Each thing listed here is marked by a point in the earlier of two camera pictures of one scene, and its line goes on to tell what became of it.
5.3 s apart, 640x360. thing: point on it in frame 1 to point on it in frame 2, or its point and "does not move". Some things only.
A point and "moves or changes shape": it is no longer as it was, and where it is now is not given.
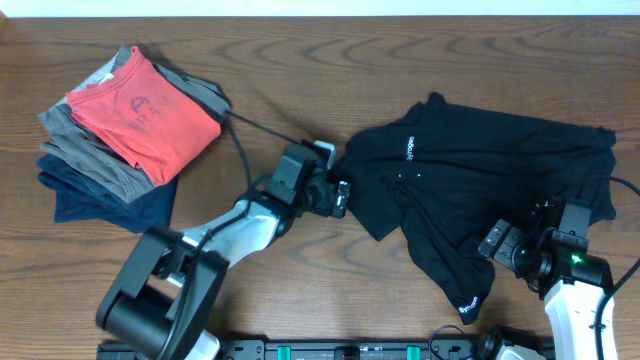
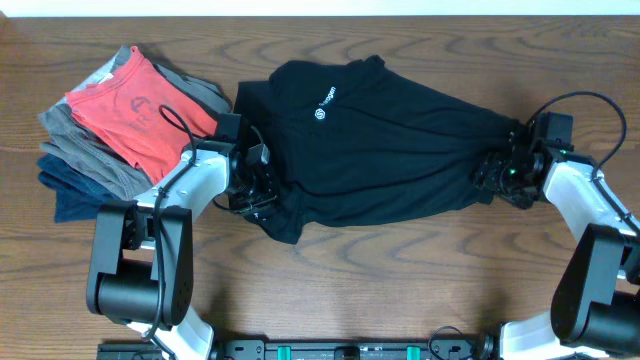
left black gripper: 328,196 to 272,188
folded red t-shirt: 154,120 does not move
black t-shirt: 446,173 moves or changes shape
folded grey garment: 78,142 does not move
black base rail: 349,350 does not move
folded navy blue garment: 81,199 does not move
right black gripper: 504,251 to 488,172
